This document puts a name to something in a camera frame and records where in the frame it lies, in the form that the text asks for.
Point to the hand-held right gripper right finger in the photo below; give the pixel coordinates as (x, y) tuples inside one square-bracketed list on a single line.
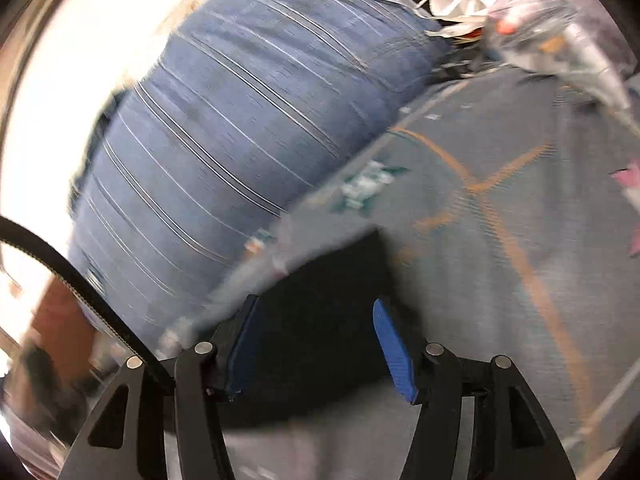
[(395, 347)]

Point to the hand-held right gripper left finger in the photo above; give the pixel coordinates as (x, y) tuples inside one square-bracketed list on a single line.
[(245, 345)]

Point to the black pants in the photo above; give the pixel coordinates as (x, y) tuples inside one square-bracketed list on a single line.
[(310, 320)]

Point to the grey patterned bed sheet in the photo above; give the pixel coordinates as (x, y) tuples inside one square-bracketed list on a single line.
[(465, 240)]

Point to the blue striped pillow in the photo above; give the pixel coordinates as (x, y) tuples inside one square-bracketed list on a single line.
[(235, 125)]

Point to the white crumpled cloth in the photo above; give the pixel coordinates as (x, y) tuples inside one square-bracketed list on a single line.
[(457, 7)]

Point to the clear plastic bag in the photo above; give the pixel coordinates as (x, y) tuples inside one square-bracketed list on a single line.
[(555, 35)]

